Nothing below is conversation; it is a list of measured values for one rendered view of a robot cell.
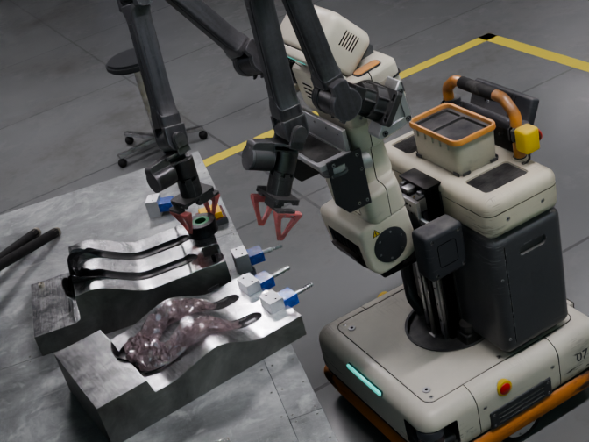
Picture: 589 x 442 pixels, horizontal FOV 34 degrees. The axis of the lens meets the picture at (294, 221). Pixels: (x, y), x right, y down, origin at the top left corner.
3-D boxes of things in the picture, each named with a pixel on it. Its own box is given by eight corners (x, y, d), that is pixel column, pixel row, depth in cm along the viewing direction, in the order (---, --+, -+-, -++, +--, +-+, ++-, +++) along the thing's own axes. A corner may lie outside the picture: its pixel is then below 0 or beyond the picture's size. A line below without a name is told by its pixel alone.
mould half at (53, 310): (214, 243, 266) (202, 201, 259) (234, 289, 244) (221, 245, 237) (39, 302, 260) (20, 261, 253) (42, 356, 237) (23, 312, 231)
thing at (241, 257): (281, 249, 255) (277, 232, 253) (287, 258, 251) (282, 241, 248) (235, 267, 253) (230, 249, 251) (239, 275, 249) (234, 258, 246)
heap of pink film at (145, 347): (211, 299, 232) (202, 273, 228) (247, 329, 218) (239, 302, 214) (115, 351, 222) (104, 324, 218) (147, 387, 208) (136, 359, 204)
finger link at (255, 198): (258, 232, 225) (265, 195, 222) (244, 222, 230) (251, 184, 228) (282, 232, 228) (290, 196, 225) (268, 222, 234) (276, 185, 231)
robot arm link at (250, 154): (308, 126, 216) (290, 117, 223) (264, 124, 210) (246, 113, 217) (298, 177, 219) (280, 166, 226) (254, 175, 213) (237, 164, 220)
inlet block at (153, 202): (195, 203, 289) (189, 188, 286) (192, 211, 285) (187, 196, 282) (152, 210, 291) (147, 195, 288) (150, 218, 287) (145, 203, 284)
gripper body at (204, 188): (171, 206, 249) (163, 181, 245) (199, 188, 255) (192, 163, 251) (188, 211, 244) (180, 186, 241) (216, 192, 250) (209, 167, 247)
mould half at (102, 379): (250, 291, 242) (239, 254, 236) (306, 334, 221) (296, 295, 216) (69, 390, 223) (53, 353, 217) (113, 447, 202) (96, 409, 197)
